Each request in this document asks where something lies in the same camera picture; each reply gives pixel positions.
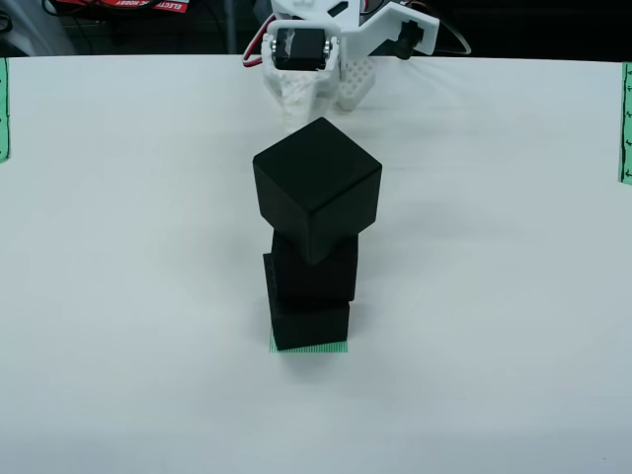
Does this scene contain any black cube block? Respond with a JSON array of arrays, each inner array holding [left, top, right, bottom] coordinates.
[[252, 116, 384, 267], [262, 231, 359, 303], [269, 299, 352, 352]]

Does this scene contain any red printed box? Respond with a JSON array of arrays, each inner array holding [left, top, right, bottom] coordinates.
[[53, 0, 192, 15]]

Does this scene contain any green striped square marker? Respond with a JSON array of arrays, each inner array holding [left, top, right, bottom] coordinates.
[[268, 328, 351, 356]]

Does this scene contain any pale grey plastic bag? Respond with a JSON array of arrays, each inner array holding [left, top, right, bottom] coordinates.
[[0, 0, 75, 56]]

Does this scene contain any green paper strip with arrows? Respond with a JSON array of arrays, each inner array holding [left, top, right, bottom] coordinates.
[[0, 56, 12, 164], [616, 61, 632, 187]]

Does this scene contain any white red servo cable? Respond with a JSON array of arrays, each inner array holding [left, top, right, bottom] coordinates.
[[240, 19, 271, 70]]

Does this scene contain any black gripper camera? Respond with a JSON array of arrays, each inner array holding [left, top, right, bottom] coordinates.
[[397, 19, 426, 61]]

